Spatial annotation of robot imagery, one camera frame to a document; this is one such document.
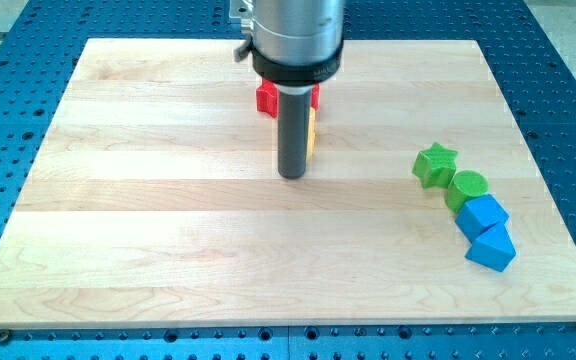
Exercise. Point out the black mounting ring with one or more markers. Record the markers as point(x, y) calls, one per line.
point(296, 75)

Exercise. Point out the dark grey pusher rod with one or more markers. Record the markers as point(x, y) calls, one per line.
point(294, 105)

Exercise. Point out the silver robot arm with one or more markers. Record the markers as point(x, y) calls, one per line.
point(296, 45)

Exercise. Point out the red star block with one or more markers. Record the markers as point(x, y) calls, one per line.
point(267, 98)

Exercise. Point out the yellow block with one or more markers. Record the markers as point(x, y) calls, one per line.
point(311, 134)

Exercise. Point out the green star block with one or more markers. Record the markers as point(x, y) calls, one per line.
point(435, 166)

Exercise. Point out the light wooden board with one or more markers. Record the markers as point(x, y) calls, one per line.
point(154, 200)

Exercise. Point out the green cylinder block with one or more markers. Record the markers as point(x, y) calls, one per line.
point(464, 186)

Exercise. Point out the blue cube block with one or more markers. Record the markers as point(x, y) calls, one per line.
point(478, 215)

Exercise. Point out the blue triangular block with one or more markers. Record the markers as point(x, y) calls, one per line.
point(492, 248)

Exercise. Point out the left board screw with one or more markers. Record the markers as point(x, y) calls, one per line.
point(5, 335)

